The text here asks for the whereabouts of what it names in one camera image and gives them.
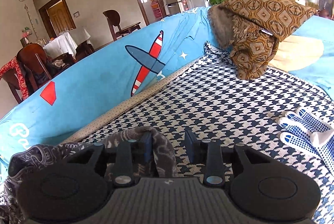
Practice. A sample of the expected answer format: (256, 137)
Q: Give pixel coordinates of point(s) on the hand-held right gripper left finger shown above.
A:
(148, 148)

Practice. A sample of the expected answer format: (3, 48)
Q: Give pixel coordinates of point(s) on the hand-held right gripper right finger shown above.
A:
(189, 145)

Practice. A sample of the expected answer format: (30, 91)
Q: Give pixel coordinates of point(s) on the grey doodle-print fleece jacket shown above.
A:
(163, 151)

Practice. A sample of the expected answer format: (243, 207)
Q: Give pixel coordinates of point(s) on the houndstooth sofa seat cover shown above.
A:
(221, 109)

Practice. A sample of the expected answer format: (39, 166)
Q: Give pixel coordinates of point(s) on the blue cartoon-print sofa cover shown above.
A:
(91, 83)

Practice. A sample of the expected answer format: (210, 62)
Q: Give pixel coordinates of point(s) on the white blue-dotted work glove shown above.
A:
(305, 119)
(300, 143)

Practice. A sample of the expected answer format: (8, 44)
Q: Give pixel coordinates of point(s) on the round-back wooden chair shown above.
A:
(114, 17)

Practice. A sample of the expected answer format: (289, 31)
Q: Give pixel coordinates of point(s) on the dining table with white tablecloth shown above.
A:
(65, 41)

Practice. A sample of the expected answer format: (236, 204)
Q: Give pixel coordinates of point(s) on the pink storage rack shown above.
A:
(156, 8)

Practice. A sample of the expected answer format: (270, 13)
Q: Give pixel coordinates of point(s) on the brown patterned blanket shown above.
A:
(261, 17)

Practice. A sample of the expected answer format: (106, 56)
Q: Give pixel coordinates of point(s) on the dark wooden dining chair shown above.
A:
(31, 57)

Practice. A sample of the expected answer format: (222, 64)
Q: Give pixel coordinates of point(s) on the red floral cloth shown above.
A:
(15, 67)

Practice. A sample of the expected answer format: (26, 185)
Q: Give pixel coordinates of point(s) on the wooden door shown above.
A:
(57, 17)

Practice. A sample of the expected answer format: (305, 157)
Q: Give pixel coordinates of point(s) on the wall growth chart sticker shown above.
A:
(29, 17)

